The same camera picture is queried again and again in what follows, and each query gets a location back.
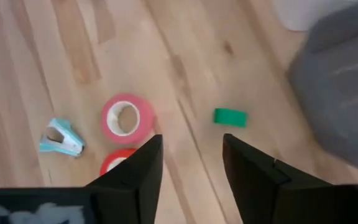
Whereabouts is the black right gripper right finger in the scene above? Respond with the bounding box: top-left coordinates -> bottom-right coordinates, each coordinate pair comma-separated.
222,133 -> 335,224

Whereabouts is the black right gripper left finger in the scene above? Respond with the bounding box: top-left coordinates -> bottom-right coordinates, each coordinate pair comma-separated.
85,134 -> 163,224

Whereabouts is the red tape roll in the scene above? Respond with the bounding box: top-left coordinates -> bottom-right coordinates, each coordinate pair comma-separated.
99,147 -> 138,177

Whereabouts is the pink tape roll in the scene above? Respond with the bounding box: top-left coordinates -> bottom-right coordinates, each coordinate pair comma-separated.
100,93 -> 155,146

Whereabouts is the green toy block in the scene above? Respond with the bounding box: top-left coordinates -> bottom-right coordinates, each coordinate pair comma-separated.
213,108 -> 249,128

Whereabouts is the light blue staple remover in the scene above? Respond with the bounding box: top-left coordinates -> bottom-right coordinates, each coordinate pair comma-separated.
39,118 -> 86,157

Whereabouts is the grey plastic bin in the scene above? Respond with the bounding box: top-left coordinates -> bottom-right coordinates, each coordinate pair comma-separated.
286,0 -> 358,178

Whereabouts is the large white plastic bin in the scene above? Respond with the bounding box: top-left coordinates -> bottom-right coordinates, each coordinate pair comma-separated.
270,0 -> 358,32

